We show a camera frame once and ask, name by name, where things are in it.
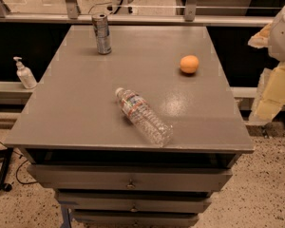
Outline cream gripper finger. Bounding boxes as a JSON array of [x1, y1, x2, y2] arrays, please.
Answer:
[[248, 24, 272, 48], [249, 62, 285, 124]]

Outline silver blue redbull can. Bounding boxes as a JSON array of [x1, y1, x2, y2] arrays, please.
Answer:
[[92, 13, 111, 55]]

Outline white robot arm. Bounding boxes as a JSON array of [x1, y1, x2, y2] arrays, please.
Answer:
[[248, 6, 285, 125]]

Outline orange fruit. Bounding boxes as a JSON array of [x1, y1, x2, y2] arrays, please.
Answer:
[[180, 55, 200, 74]]

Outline clear plastic water bottle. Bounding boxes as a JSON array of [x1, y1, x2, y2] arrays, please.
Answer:
[[115, 87, 173, 146]]

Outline grey drawer cabinet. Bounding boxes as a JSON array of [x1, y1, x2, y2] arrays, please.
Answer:
[[6, 26, 253, 228]]

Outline white pump dispenser bottle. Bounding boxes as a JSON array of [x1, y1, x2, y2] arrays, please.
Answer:
[[13, 56, 37, 89]]

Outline black stand leg with wheel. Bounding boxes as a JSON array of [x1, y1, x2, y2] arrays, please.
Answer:
[[0, 148, 13, 192]]

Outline metal window railing frame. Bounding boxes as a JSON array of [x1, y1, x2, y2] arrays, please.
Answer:
[[0, 0, 274, 27]]

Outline black floor cable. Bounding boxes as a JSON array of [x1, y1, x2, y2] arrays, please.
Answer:
[[0, 133, 38, 186]]

